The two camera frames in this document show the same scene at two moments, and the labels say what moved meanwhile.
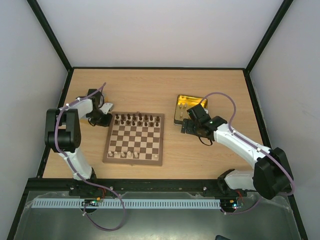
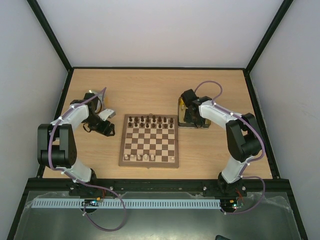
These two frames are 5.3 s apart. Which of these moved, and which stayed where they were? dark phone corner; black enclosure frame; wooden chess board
Moved: wooden chess board
Stayed: dark phone corner; black enclosure frame
